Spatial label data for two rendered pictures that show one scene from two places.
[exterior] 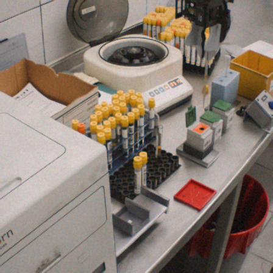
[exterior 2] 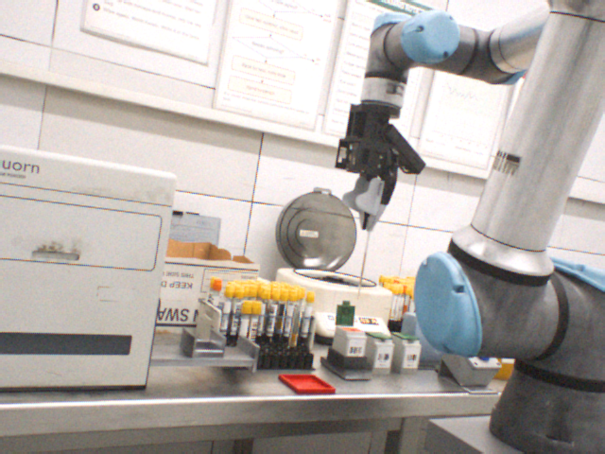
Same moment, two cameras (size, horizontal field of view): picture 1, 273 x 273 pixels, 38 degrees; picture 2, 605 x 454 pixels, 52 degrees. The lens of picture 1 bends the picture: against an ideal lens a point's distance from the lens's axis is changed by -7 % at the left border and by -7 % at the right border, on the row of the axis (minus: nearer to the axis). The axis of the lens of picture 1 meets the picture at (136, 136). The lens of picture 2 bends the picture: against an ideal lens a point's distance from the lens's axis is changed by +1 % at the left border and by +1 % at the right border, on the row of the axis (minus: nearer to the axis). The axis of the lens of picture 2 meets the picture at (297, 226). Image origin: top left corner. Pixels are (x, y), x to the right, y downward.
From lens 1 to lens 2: 62 cm
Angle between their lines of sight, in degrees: 39
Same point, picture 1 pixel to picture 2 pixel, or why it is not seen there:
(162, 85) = not seen: hidden behind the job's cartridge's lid
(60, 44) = (265, 264)
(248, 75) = not seen: hidden behind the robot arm
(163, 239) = (230, 391)
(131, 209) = (212, 344)
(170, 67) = (367, 298)
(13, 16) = (216, 197)
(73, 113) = (219, 273)
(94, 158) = (159, 176)
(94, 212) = (141, 240)
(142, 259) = (188, 392)
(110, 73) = (292, 281)
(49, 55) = not seen: hidden behind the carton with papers
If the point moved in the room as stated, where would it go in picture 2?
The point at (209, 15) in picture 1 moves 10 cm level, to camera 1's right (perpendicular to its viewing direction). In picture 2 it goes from (365, 159) to (424, 166)
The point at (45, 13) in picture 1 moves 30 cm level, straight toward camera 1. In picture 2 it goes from (255, 215) to (223, 216)
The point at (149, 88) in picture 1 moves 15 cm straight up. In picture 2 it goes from (331, 310) to (342, 242)
